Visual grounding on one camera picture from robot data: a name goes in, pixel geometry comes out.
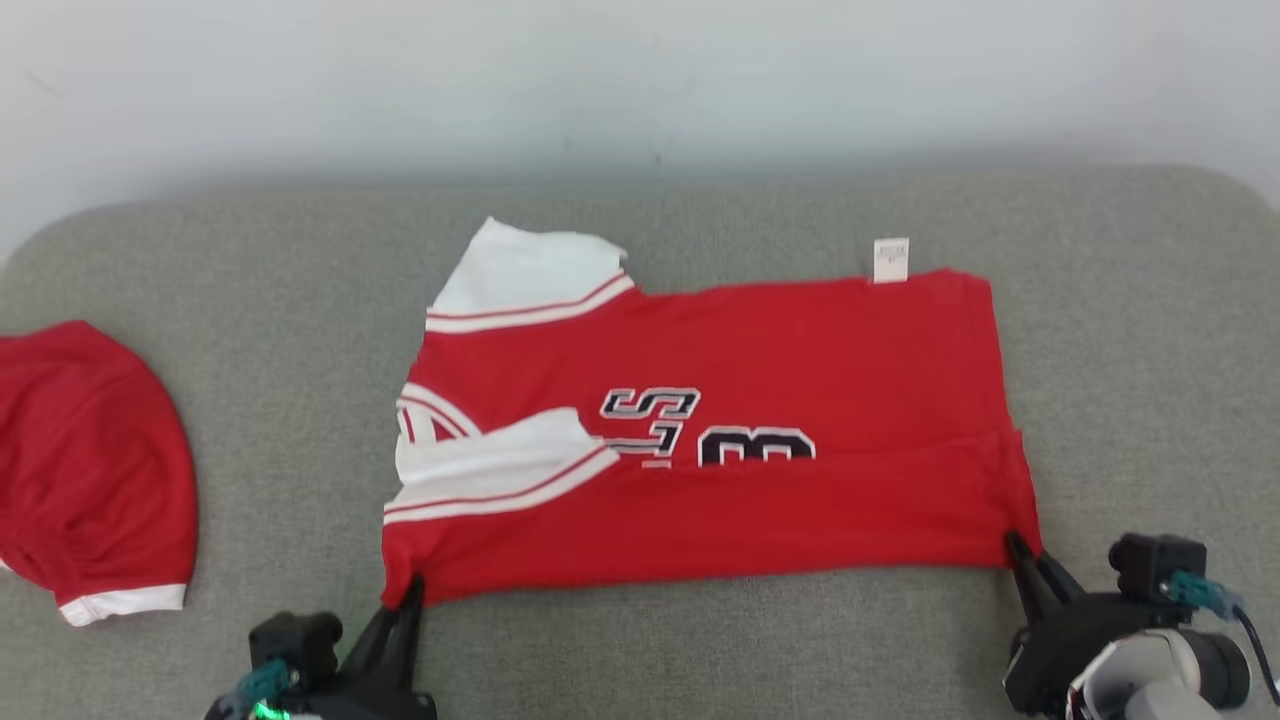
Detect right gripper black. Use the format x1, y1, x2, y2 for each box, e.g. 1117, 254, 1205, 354
1003, 532, 1177, 717

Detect red jersey with white sleeves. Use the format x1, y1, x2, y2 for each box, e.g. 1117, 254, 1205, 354
382, 217, 1043, 609

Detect red shorts with white trim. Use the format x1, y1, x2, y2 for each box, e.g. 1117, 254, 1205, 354
0, 320, 199, 628

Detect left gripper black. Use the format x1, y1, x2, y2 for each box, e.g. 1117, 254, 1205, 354
205, 576, 437, 720

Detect right camera cable teal plug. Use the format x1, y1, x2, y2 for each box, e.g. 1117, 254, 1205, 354
1163, 570, 1280, 703

